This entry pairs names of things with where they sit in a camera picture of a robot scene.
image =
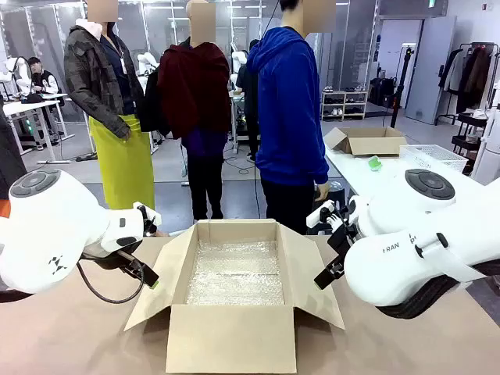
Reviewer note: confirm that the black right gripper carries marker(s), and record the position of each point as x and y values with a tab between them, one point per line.
343	238

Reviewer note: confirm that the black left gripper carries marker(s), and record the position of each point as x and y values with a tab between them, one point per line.
113	261

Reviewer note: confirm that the green clear glasses case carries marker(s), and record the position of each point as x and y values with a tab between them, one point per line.
375	163

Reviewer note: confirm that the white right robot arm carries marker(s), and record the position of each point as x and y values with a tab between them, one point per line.
394	218

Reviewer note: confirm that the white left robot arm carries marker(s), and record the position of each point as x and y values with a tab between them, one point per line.
47	218

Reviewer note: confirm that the person's right forearm blue sleeve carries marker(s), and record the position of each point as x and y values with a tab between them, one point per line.
318	166

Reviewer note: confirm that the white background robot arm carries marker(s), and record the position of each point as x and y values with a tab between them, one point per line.
17	74
146	66
237	64

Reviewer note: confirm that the person's right hand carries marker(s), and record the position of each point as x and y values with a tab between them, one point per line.
323	192

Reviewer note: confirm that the clear bubble wrap lining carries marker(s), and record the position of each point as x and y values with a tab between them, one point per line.
234	273

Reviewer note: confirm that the black stool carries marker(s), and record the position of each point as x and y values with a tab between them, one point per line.
336	193

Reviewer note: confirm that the open brown cardboard box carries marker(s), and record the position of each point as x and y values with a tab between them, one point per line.
230	340

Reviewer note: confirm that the yellow-green skirt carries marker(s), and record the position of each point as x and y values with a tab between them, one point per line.
125	164

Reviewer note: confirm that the small open cardboard box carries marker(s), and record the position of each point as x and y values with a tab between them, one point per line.
371	142

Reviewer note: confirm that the orange cloth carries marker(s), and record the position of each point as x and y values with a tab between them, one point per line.
3	208

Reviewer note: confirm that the white plastic mesh basket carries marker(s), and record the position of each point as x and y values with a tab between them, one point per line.
433	156

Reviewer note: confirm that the person in blue hoodie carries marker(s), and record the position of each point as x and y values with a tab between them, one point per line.
289	117

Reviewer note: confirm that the black hanging bag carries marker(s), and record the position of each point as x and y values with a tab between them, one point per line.
150	105

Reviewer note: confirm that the wooden shoe rack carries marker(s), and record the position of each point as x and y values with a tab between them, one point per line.
343	105

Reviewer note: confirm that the standing person in black clothes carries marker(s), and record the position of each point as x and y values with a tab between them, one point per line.
250	109

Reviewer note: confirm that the mannequin in maroon shawl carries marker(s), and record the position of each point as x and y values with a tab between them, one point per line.
195	97

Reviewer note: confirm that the black utility cart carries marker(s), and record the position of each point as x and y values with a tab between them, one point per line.
468	134

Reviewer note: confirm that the black tripod stand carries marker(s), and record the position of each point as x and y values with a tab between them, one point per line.
402	90

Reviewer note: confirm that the mannequin in camouflage jacket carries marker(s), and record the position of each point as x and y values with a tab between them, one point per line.
97	78

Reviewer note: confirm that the white office desk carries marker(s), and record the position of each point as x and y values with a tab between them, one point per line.
35	105

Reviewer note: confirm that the seated person in varsity jacket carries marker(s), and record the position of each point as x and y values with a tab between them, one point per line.
43	80

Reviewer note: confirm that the grey partition panel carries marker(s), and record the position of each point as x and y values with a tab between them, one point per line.
429	70

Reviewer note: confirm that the black clothes rack with coats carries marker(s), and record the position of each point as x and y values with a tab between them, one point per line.
468	74

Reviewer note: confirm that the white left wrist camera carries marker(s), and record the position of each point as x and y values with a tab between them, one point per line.
150	218

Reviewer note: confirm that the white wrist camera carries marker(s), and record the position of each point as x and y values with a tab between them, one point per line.
318	216
150	218

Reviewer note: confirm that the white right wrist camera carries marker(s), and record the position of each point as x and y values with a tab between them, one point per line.
318	216

